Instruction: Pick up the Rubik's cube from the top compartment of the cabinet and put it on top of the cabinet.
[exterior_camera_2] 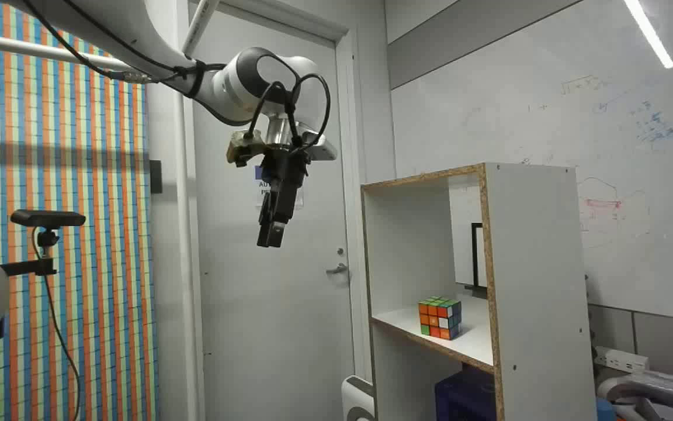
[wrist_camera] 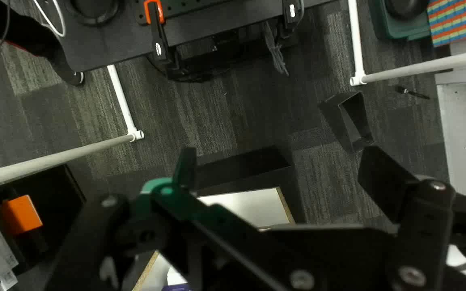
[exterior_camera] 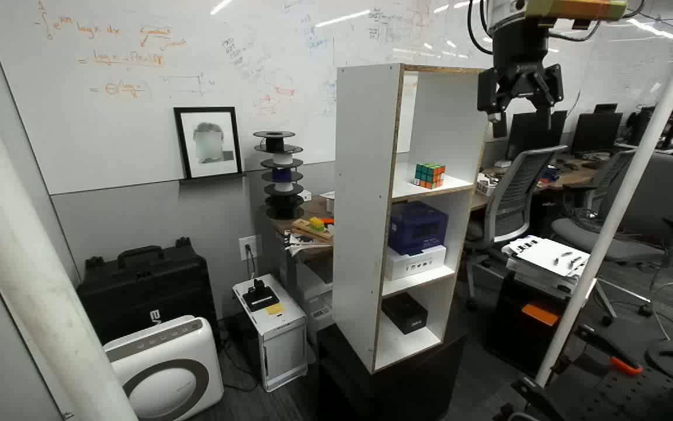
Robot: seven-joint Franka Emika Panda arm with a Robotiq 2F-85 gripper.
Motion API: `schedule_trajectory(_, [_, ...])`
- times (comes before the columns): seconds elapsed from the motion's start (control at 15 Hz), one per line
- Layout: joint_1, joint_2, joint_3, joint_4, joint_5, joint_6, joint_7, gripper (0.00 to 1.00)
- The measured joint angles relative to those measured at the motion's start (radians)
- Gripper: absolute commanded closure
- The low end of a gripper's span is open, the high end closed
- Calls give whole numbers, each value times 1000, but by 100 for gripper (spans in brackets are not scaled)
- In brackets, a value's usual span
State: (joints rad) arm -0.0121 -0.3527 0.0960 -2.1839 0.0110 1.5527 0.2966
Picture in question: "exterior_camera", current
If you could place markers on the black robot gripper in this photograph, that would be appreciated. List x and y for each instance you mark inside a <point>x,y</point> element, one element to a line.
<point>520,70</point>

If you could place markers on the multicoloured Rubik's cube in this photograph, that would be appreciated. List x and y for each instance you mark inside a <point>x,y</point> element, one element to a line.
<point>428,173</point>

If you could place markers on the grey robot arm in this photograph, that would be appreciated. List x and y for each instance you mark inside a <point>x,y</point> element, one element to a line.
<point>569,20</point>

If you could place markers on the white open shelf cabinet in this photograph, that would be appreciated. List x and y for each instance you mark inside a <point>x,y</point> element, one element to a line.
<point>389,119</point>

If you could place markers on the black stand under cabinet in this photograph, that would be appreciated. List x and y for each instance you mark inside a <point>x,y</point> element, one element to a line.
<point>416,388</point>

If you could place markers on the black device on cabinet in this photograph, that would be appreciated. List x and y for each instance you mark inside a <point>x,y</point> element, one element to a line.
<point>261,296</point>

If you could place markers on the black computer monitor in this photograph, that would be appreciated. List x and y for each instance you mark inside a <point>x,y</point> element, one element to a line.
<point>530,134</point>

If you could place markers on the grey mesh office chair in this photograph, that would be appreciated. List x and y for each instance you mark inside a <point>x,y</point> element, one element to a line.
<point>507,212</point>

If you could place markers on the white perforated panel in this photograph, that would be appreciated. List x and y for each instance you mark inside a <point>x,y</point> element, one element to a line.
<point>549,255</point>

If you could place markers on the blue plastic box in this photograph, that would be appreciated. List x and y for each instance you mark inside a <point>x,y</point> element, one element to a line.
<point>416,227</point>

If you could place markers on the white box on shelf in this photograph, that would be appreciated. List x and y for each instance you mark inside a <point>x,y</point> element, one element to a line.
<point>410,265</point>

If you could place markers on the grey office chair right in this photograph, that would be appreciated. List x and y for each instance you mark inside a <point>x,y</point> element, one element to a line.
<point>645,230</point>

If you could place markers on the white diagonal pole right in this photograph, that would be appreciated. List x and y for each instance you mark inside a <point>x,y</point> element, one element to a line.
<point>588,281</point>

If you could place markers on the white diagonal pole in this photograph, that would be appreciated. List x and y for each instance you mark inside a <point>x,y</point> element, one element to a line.
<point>42,298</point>
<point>588,281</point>

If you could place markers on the black crate with orange label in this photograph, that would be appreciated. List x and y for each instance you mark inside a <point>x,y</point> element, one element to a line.
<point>526,317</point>

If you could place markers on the black box on bottom shelf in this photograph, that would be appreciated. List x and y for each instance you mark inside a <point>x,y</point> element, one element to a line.
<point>405,312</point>

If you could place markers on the stack of filament spools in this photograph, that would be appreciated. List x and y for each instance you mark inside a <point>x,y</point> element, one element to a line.
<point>281,179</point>

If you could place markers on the framed black-and-white portrait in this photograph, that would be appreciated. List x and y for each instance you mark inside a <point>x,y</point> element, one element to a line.
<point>208,141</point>

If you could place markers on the black hard carrying case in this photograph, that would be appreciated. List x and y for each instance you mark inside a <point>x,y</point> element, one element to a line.
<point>146,286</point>

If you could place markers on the white round air purifier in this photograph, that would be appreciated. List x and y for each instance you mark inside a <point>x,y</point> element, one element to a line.
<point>168,371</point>

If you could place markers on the white diagonal pole left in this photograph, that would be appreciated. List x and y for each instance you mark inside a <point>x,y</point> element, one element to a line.
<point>42,298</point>

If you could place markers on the orange-handled tool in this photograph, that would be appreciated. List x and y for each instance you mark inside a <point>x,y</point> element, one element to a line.
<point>618,355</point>

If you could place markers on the white wall power outlet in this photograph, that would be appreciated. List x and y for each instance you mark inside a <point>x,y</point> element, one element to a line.
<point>248,245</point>

